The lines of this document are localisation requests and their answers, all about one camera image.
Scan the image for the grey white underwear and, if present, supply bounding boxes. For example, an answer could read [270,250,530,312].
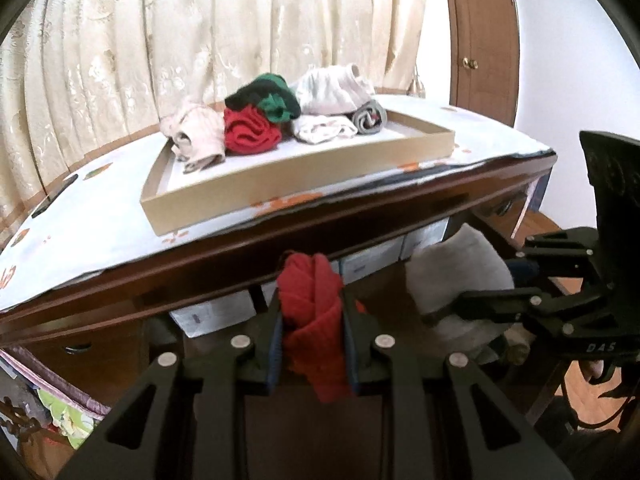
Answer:
[406,223,514,364]

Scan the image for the orange underwear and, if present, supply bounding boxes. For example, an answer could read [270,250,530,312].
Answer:
[277,252,350,403]

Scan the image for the dark red underwear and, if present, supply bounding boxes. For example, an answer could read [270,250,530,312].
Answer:
[350,100,387,136]

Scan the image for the light pink underwear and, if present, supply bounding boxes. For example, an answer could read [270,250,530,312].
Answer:
[293,115,358,145]

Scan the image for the beige dotted underwear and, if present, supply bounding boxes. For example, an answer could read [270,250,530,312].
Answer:
[160,102,226,174]

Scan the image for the white dotted underwear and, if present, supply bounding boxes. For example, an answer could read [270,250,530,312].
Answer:
[290,63,375,115]

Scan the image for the bright red underwear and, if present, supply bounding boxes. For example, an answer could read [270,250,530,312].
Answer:
[224,105,282,155]

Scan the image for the green underwear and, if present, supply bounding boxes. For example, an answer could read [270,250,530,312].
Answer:
[224,73,302,124]

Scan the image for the open wooden drawer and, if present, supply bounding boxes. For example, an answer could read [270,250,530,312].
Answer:
[144,209,601,480]

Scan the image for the person's right hand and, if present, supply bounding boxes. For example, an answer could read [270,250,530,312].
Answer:
[579,360,608,385]

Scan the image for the white tissue box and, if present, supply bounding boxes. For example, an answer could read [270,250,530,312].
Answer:
[262,281,278,307]
[399,218,449,260]
[340,236,404,285]
[169,290,256,338]

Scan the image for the green cartoon bag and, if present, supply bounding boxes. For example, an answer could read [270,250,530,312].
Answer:
[37,389,96,450]

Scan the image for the dark wooden desk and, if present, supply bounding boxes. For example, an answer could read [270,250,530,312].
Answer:
[1,153,556,404]

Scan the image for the wooden coat rack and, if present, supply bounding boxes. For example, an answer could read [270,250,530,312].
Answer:
[0,396,50,443]

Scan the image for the brass door knob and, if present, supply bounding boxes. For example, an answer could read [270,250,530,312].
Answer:
[462,58,478,70]

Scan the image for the wooden door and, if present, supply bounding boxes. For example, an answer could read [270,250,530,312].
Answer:
[448,0,520,126]

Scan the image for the curtain tassel tieback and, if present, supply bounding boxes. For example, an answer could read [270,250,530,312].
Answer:
[407,65,426,99]

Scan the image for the shallow cardboard tray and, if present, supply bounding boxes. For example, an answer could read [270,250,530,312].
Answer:
[140,112,454,235]

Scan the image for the white persimmon print tablecloth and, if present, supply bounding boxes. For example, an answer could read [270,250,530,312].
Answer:
[1,96,550,310]

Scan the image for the black smartphone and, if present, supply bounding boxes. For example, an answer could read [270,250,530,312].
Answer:
[30,174,78,219]

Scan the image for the beige floral curtain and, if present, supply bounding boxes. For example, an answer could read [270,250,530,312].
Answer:
[1,0,426,240]

